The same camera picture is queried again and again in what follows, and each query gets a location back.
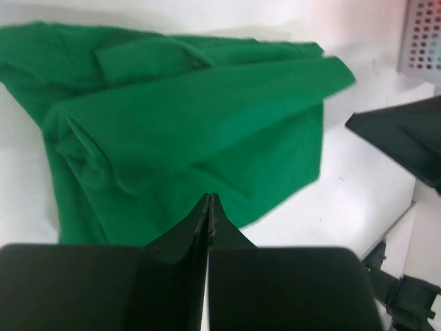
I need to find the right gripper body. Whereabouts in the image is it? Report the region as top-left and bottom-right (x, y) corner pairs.
(362, 241), (440, 330)

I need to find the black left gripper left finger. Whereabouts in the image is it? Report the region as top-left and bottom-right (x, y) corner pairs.
(1, 194), (211, 330)

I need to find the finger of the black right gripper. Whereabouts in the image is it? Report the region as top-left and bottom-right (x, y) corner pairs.
(345, 96), (440, 193)

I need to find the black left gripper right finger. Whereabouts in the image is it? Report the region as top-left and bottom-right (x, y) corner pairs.
(208, 195), (382, 330)

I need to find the green t shirt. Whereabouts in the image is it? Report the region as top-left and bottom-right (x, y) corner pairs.
(1, 22), (355, 246)

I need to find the white plastic basket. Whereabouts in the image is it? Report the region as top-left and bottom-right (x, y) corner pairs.
(398, 0), (441, 87)

